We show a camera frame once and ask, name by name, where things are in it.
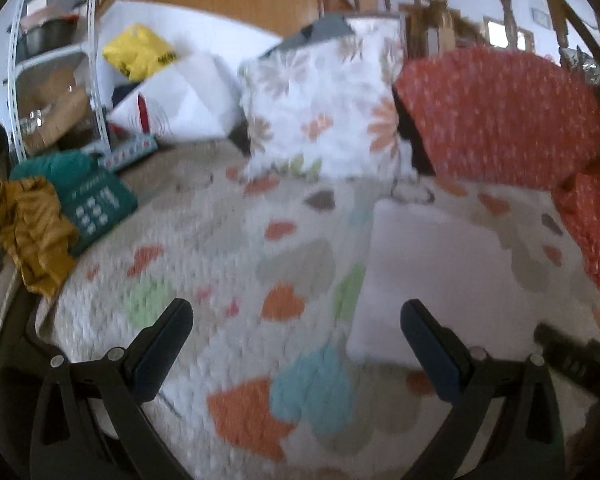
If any quilted heart pattern bedspread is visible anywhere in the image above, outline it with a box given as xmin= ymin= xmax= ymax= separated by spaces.
xmin=35 ymin=142 xmax=600 ymax=479

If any red floral pillow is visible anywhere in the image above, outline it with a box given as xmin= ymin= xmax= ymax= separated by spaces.
xmin=393 ymin=47 xmax=600 ymax=191

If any yellow plastic bag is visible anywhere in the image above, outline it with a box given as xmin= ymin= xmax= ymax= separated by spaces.
xmin=102 ymin=23 xmax=178 ymax=82

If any white metal shelf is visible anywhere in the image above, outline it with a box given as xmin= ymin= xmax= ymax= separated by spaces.
xmin=6 ymin=0 xmax=111 ymax=162

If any mustard yellow garment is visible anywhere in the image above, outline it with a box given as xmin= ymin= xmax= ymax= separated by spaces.
xmin=0 ymin=177 xmax=78 ymax=298

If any red floral blanket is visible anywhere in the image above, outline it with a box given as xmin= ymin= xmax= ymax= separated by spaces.
xmin=552 ymin=159 xmax=600 ymax=290

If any white plastic bag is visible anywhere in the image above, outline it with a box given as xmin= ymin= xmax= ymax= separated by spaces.
xmin=97 ymin=0 xmax=280 ymax=143

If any dotted light blue box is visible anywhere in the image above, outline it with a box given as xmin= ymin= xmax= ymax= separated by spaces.
xmin=98 ymin=134 xmax=158 ymax=172

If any pale lilac towel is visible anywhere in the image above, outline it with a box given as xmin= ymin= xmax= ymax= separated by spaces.
xmin=346 ymin=200 xmax=538 ymax=370

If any white floral pillow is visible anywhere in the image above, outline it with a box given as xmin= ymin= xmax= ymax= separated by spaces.
xmin=238 ymin=18 xmax=417 ymax=181

